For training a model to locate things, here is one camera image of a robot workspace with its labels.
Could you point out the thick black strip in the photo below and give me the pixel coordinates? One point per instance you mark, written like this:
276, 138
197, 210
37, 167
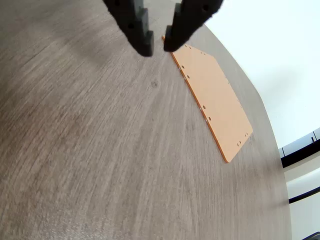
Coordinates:
300, 155

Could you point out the orange board with holes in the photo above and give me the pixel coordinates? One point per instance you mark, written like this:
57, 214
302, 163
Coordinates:
212, 95

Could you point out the black framed object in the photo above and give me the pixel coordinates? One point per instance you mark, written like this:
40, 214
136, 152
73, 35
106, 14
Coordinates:
315, 236

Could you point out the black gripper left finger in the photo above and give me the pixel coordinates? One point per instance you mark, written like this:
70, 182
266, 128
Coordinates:
132, 25

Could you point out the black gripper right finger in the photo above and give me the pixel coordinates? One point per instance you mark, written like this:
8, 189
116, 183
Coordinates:
185, 22

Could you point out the thin black strip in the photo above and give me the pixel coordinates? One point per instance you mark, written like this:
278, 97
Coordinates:
305, 195

